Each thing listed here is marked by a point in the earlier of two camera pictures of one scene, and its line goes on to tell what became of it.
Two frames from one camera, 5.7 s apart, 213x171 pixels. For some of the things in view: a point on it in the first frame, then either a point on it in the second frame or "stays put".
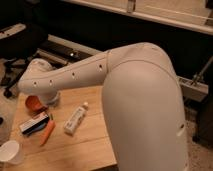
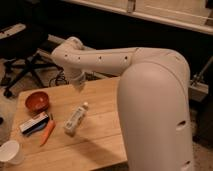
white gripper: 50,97 to 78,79
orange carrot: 49,130 stays put
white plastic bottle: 73,122 stays put
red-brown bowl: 35,105 stays put
